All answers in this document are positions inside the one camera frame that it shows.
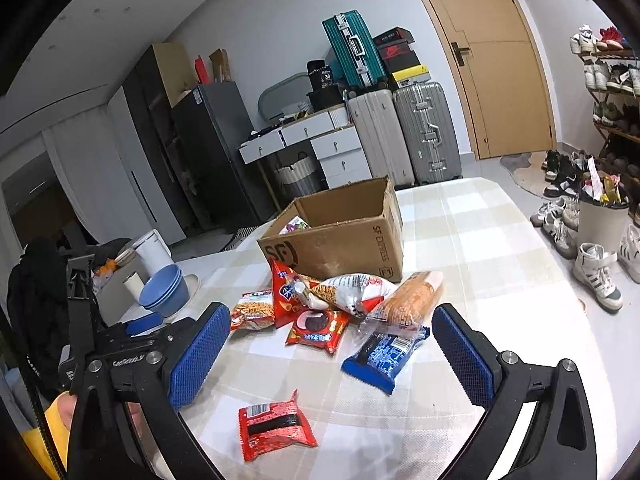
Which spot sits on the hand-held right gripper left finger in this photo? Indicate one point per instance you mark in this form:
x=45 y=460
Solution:
x=197 y=355

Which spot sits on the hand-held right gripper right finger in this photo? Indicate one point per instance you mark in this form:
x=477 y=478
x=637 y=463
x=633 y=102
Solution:
x=465 y=355

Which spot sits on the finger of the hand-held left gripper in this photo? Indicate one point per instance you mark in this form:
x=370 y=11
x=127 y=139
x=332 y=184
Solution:
x=177 y=332
x=142 y=325

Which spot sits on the blue cookie packet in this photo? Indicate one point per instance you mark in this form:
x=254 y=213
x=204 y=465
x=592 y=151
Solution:
x=382 y=357

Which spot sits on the red triangular snack bag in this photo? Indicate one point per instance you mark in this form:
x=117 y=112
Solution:
x=285 y=295

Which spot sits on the white red snack bag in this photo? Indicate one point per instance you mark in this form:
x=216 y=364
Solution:
x=350 y=287

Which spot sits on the brown cardboard box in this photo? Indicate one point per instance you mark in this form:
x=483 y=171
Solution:
x=340 y=255

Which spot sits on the person's left hand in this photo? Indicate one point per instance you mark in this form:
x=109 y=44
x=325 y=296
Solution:
x=136 y=417

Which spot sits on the white cup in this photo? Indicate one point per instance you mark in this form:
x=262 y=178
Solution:
x=134 y=287

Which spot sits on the stacked blue bowls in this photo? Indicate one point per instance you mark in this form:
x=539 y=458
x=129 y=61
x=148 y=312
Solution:
x=162 y=287

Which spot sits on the black chair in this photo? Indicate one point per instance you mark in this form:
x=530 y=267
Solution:
x=35 y=310

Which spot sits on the dark cloth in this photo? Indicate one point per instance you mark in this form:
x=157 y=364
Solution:
x=112 y=252

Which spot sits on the orange noodle snack packet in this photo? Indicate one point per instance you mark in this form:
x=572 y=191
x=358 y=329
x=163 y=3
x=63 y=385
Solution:
x=252 y=312

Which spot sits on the white kettle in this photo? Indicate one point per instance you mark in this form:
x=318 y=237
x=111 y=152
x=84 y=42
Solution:
x=152 y=255

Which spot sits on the bread in clear wrapper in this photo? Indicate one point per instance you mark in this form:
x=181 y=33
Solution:
x=407 y=297

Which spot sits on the red black snack packet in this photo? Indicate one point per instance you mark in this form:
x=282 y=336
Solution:
x=275 y=427

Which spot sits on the black white patterned rug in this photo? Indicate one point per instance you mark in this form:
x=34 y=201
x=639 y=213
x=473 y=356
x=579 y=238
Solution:
x=239 y=237

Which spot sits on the red cookie packet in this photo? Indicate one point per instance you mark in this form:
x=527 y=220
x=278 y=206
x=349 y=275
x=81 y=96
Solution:
x=315 y=330

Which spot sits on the white wardrobe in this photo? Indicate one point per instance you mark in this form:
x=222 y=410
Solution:
x=125 y=170

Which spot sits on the group of floor sneakers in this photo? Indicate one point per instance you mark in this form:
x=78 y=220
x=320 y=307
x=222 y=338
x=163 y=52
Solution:
x=597 y=275

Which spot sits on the purple snack packet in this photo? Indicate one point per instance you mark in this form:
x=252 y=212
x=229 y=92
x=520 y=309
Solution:
x=295 y=224

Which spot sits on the dark grey refrigerator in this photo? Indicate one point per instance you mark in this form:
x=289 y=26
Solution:
x=215 y=160

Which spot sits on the white bin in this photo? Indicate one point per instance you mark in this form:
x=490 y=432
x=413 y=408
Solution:
x=602 y=230

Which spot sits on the beige grey door mat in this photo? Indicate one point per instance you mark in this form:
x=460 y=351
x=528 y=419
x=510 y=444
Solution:
x=530 y=175

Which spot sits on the woven laundry basket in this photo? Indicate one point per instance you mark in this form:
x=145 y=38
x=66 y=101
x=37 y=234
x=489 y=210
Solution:
x=295 y=180

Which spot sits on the black cabinet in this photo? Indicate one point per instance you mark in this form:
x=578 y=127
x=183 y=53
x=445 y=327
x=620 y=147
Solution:
x=150 y=110

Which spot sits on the grey suitcase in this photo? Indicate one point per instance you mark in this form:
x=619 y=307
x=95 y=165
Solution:
x=425 y=130

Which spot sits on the white drawer desk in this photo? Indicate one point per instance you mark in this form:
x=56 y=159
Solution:
x=345 y=160

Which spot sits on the beige suitcase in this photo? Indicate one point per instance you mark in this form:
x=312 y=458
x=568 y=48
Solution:
x=380 y=135

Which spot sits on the tall cardboard box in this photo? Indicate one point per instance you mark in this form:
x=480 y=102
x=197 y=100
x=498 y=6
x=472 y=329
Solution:
x=172 y=70

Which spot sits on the grey oval mirror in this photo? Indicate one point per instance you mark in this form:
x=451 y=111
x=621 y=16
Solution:
x=280 y=95

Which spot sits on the red carton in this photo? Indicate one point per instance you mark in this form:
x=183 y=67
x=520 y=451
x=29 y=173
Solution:
x=202 y=70

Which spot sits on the wooden shoe rack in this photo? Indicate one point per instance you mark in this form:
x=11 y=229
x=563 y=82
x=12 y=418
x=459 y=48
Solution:
x=612 y=132

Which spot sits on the brown cardboard piece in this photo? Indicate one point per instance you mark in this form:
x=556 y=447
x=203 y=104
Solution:
x=220 y=65

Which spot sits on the wooden door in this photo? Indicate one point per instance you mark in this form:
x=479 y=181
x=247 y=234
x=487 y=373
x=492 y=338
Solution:
x=500 y=85

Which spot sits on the black storage basket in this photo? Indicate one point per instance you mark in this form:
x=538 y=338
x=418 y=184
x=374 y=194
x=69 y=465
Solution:
x=325 y=97

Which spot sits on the yellow black shoe box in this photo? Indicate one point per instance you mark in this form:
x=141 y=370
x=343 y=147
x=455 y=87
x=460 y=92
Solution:
x=412 y=80

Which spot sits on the black tub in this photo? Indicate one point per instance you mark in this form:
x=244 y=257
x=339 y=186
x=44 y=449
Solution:
x=319 y=76

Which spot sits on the red black shoe box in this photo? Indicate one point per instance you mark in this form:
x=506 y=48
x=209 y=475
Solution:
x=395 y=51

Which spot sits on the row of racked shoes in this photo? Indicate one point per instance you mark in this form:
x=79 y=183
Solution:
x=607 y=77

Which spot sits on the teal suitcase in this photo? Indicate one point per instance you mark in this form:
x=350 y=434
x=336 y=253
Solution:
x=350 y=50

